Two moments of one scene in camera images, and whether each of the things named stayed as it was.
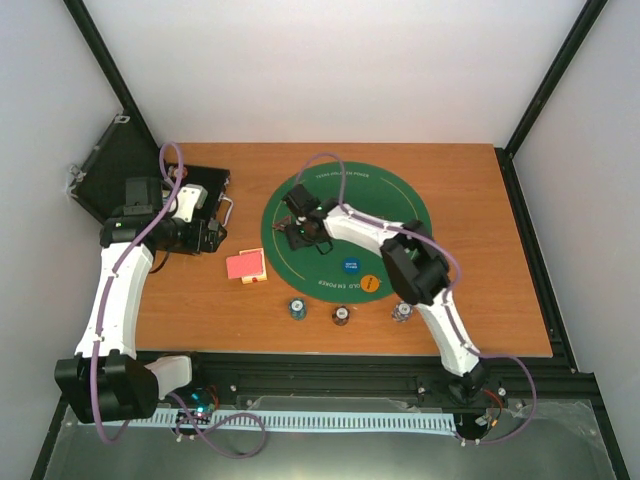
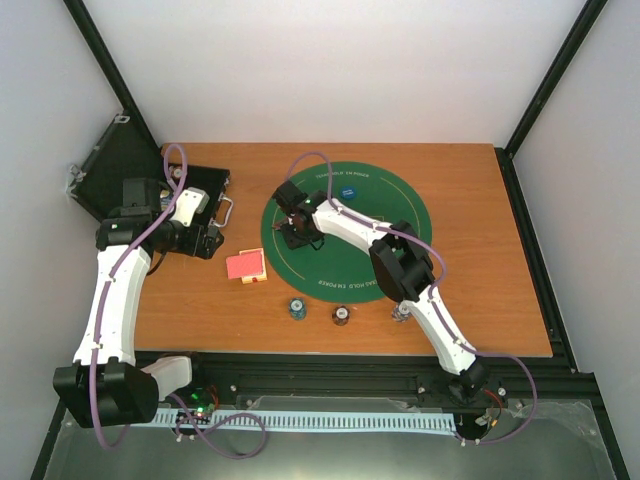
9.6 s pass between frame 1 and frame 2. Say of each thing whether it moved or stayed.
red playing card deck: stayed
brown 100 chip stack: stayed
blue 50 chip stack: stayed
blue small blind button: moved
